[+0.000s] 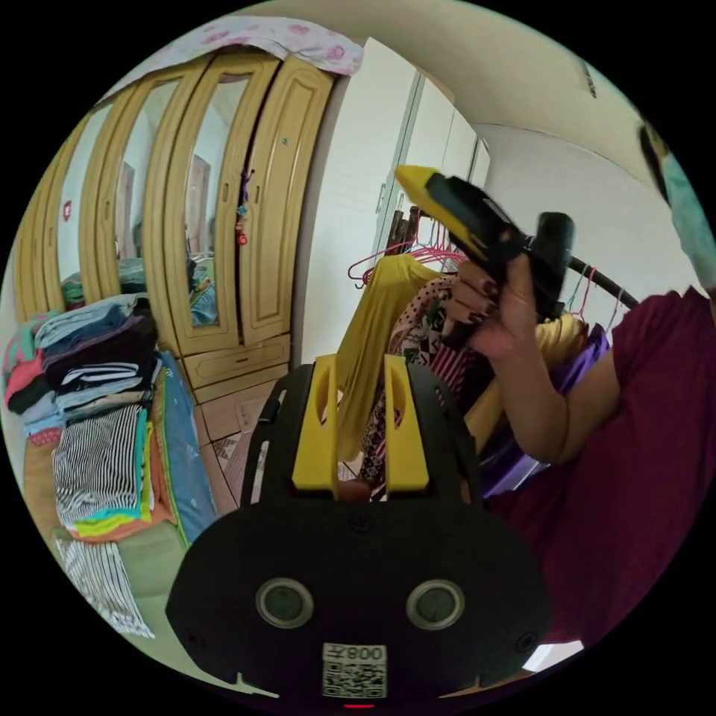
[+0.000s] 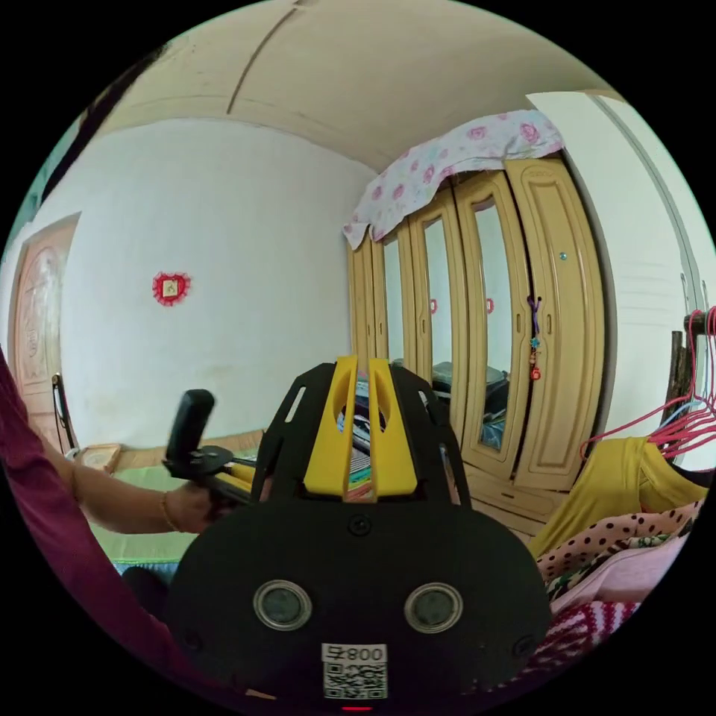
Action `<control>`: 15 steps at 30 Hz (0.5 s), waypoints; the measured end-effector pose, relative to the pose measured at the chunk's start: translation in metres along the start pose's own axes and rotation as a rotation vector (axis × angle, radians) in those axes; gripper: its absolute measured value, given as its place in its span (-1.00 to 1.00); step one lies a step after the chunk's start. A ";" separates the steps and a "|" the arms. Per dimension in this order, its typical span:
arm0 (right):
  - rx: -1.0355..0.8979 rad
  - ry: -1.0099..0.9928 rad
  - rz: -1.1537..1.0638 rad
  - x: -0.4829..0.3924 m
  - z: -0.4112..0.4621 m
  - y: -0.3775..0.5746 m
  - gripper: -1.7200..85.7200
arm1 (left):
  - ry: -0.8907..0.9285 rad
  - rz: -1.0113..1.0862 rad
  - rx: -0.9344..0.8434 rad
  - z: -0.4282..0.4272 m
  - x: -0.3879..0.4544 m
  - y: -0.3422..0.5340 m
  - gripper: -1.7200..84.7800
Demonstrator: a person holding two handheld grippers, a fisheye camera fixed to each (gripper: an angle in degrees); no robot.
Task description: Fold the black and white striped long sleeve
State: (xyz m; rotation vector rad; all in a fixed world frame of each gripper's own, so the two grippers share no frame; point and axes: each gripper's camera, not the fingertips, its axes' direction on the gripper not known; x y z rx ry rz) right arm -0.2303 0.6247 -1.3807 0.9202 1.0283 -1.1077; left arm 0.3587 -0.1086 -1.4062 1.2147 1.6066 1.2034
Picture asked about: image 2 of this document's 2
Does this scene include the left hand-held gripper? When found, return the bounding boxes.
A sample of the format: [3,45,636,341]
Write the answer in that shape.
[160,445,265,511]

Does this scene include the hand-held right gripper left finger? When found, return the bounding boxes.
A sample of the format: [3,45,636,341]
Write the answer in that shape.
[304,354,359,498]

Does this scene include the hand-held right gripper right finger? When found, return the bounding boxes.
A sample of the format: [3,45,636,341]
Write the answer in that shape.
[368,357,419,499]

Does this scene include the person's left forearm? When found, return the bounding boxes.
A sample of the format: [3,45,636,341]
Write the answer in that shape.
[71,462,181,534]

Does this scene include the person's left hand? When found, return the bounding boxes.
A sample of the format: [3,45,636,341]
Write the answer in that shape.
[174,480,237,531]

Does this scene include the bed with green woven mat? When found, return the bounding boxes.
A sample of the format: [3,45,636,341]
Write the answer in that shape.
[78,429,269,582]

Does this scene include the person's body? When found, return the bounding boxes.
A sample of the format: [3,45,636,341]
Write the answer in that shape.
[0,345,264,707]

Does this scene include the beige cupboard with mirror doors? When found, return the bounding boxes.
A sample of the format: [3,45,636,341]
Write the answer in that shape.
[342,109,607,541]

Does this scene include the pile of clothes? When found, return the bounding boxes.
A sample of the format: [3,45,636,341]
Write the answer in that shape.
[528,436,716,681]

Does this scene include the brown wooden door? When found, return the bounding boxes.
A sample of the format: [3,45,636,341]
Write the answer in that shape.
[7,212,83,455]

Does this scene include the red clothes hangers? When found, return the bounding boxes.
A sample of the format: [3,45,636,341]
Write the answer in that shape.
[579,306,716,466]

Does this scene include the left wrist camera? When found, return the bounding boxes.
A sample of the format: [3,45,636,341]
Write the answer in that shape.
[166,389,216,465]

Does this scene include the red heart wall ornament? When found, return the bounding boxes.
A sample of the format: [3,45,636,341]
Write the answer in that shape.
[151,270,193,308]

